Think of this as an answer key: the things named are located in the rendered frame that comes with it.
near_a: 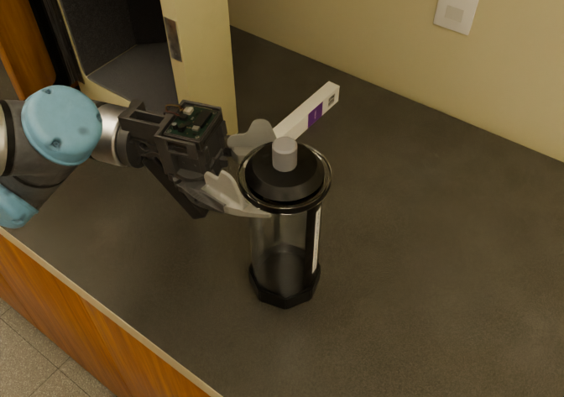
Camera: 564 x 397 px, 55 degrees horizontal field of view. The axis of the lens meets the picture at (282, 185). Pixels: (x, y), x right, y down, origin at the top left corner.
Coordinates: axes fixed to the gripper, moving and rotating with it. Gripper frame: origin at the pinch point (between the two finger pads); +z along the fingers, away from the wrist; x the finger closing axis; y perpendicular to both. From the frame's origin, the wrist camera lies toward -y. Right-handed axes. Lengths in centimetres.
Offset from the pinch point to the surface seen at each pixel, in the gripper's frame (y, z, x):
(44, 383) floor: -112, -84, -4
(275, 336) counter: -23.5, 0.5, -7.4
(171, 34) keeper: 5.1, -24.5, 19.2
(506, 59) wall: -11, 23, 51
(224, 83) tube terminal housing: -8.6, -21.6, 27.1
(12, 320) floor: -111, -108, 10
